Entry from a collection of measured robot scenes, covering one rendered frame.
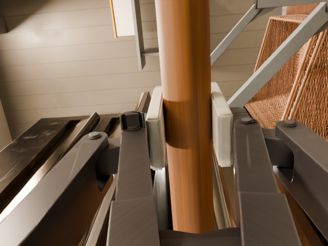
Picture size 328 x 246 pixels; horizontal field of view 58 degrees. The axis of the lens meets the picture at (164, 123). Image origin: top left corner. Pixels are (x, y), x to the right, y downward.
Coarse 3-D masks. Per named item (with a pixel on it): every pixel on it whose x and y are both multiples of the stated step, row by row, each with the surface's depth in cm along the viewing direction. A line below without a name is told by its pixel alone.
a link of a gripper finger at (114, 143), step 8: (120, 136) 15; (112, 144) 14; (104, 152) 14; (112, 152) 14; (104, 160) 14; (112, 160) 14; (96, 168) 14; (104, 168) 14; (112, 168) 14; (96, 176) 14; (104, 176) 14
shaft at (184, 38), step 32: (160, 0) 16; (192, 0) 15; (160, 32) 16; (192, 32) 16; (160, 64) 17; (192, 64) 16; (192, 96) 17; (192, 128) 18; (192, 160) 18; (192, 192) 19; (192, 224) 20
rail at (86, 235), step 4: (140, 100) 156; (136, 108) 143; (96, 212) 71; (96, 216) 70; (92, 220) 68; (92, 224) 67; (88, 228) 66; (88, 232) 65; (84, 236) 64; (88, 236) 64; (84, 240) 63; (80, 244) 62; (84, 244) 62
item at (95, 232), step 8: (144, 96) 161; (144, 104) 147; (144, 112) 143; (112, 184) 81; (112, 192) 78; (104, 200) 75; (112, 200) 75; (104, 208) 72; (104, 216) 69; (96, 224) 67; (104, 224) 67; (96, 232) 64; (104, 232) 66; (88, 240) 62; (96, 240) 62; (104, 240) 65
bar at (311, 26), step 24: (264, 0) 92; (288, 0) 91; (312, 0) 91; (240, 24) 95; (312, 24) 50; (216, 48) 99; (288, 48) 51; (264, 72) 53; (240, 96) 55; (216, 168) 41; (216, 192) 36; (216, 216) 32
